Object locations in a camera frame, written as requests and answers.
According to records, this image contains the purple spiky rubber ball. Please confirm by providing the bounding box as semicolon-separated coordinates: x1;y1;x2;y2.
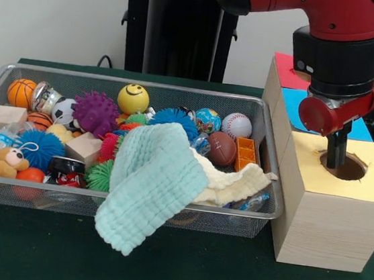
70;88;124;142

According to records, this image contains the mint green waffle cloth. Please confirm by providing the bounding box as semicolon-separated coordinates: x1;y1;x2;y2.
90;114;217;265

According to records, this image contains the wooden box with three holes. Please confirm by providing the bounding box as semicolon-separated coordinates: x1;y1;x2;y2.
243;52;374;274

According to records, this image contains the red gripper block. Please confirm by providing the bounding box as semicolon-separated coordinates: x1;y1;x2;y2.
291;78;374;175

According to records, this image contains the small brown teddy bear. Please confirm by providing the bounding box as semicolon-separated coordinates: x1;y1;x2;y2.
0;144;33;181

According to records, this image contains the yellow smiley ball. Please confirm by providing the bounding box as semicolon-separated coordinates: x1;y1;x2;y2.
115;82;152;118

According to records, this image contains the blue spiky rubber ball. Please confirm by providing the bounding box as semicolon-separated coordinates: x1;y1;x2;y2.
14;127;69;176

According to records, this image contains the small orange basketball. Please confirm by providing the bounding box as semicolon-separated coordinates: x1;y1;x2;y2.
6;77;38;111

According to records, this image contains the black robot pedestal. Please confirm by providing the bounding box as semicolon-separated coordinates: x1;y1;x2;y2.
109;0;243;85

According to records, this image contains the black curved cable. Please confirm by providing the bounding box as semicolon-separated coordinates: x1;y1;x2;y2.
96;54;123;71

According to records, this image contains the blue globe ball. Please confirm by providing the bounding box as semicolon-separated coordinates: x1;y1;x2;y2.
193;106;224;136

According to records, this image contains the shallow wire mesh bin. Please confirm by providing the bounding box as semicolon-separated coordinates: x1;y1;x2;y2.
0;61;297;242

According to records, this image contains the cream yellow waffle cloth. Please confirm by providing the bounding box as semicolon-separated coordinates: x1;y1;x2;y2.
185;147;280;214

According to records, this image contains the brown toy football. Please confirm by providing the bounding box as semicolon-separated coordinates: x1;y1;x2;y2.
205;130;240;169

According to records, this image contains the white baseball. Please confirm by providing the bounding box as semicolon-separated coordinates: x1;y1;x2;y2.
220;111;254;143

